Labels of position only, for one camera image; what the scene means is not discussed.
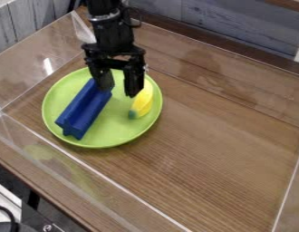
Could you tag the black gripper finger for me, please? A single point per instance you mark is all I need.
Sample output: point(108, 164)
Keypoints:
point(133, 79)
point(103, 77)

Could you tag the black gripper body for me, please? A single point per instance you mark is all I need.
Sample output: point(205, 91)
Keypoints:
point(113, 51)

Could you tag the yellow toy banana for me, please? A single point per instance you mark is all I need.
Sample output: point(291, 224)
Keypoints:
point(143, 102)

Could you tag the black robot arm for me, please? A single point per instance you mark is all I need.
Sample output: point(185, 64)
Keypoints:
point(99, 6)

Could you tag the green round plate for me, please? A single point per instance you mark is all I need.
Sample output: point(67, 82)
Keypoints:
point(112, 129)

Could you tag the blue star-shaped block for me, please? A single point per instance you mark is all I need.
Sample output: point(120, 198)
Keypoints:
point(83, 110)

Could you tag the clear acrylic enclosure wall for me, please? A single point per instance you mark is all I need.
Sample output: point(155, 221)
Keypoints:
point(213, 169)

